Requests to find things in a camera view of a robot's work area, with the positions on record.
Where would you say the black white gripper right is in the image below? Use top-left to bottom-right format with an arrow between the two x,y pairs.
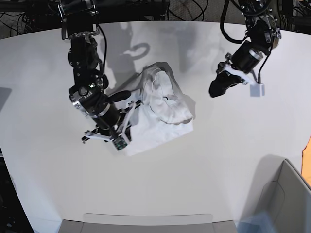
81,90 -> 142,143

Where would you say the black white gripper left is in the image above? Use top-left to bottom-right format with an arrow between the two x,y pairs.
208,42 -> 263,98

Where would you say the white T-shirt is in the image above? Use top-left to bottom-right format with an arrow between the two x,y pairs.
124,62 -> 194,156

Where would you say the grey bin bottom edge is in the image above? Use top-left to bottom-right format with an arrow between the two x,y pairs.
58,213 -> 237,233

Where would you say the orange object right edge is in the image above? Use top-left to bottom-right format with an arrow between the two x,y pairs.
301,138 -> 311,183

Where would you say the grey cardboard box right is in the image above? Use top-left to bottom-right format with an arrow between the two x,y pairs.
255,159 -> 311,233

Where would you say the blue cloth bottom right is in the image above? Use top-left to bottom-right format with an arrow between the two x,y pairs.
236,212 -> 276,233

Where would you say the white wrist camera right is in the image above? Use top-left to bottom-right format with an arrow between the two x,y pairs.
112,136 -> 128,151

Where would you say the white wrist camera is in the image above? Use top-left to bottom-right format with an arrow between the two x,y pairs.
112,136 -> 128,151
250,83 -> 265,97

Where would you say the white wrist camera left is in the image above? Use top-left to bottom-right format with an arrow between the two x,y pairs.
250,83 -> 265,97

